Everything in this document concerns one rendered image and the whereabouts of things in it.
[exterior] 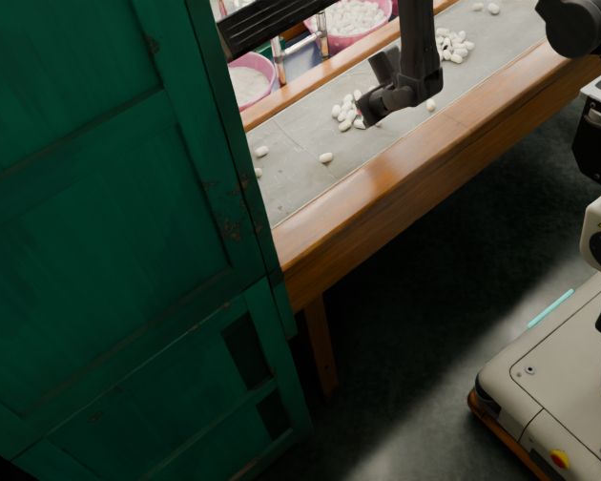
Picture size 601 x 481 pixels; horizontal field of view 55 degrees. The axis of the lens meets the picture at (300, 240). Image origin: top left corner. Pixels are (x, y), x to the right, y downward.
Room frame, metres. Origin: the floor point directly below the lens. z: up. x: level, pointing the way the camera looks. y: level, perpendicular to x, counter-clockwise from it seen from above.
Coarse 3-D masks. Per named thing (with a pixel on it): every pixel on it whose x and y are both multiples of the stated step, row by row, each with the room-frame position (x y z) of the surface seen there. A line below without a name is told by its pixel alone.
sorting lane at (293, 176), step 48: (480, 0) 1.54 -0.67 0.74; (528, 0) 1.49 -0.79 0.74; (384, 48) 1.40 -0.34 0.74; (480, 48) 1.31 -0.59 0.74; (528, 48) 1.27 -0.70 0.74; (336, 96) 1.23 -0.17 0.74; (432, 96) 1.15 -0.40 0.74; (288, 144) 1.09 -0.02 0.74; (336, 144) 1.05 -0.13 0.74; (384, 144) 1.02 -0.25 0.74; (288, 192) 0.93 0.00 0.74
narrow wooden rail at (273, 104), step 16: (448, 0) 1.53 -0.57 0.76; (384, 32) 1.44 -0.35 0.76; (400, 32) 1.44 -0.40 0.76; (352, 48) 1.40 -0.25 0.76; (368, 48) 1.38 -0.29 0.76; (320, 64) 1.35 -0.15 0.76; (336, 64) 1.34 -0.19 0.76; (352, 64) 1.34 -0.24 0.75; (304, 80) 1.30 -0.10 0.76; (320, 80) 1.29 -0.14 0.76; (272, 96) 1.26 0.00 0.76; (288, 96) 1.24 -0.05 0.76; (304, 96) 1.26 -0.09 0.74; (256, 112) 1.21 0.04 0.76; (272, 112) 1.21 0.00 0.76
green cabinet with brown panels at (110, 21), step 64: (0, 0) 0.57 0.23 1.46; (64, 0) 0.59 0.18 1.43; (128, 0) 0.62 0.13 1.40; (192, 0) 0.64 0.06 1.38; (0, 64) 0.55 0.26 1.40; (64, 64) 0.58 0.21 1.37; (128, 64) 0.61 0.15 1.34; (192, 64) 0.63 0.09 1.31; (0, 128) 0.53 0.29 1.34; (64, 128) 0.56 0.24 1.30; (128, 128) 0.58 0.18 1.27; (192, 128) 0.62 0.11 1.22; (0, 192) 0.50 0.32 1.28; (64, 192) 0.54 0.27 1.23; (128, 192) 0.58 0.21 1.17; (192, 192) 0.62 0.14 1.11; (256, 192) 0.65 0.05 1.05; (0, 256) 0.49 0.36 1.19; (64, 256) 0.52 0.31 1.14; (128, 256) 0.55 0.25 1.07; (192, 256) 0.60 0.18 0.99; (256, 256) 0.63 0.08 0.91; (0, 320) 0.46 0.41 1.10; (64, 320) 0.49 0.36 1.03; (128, 320) 0.53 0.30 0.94; (192, 320) 0.56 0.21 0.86; (0, 384) 0.43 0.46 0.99; (64, 384) 0.46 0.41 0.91; (0, 448) 0.39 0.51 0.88
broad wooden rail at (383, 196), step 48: (480, 96) 1.09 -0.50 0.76; (528, 96) 1.08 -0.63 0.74; (576, 96) 1.21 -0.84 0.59; (432, 144) 0.96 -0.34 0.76; (480, 144) 1.00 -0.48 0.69; (336, 192) 0.88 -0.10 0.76; (384, 192) 0.85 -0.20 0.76; (432, 192) 0.92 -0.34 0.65; (288, 240) 0.77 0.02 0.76; (336, 240) 0.77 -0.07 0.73; (384, 240) 0.84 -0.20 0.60; (288, 288) 0.70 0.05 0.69
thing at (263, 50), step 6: (222, 0) 1.51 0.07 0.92; (222, 6) 1.51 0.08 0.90; (222, 12) 1.51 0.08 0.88; (270, 42) 1.59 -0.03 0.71; (282, 42) 1.59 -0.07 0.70; (258, 48) 1.57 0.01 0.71; (264, 48) 1.56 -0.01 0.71; (270, 48) 1.57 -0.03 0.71; (282, 48) 1.59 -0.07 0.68; (264, 54) 1.56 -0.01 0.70; (270, 54) 1.57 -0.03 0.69; (240, 60) 1.52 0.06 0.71; (246, 60) 1.52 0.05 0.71
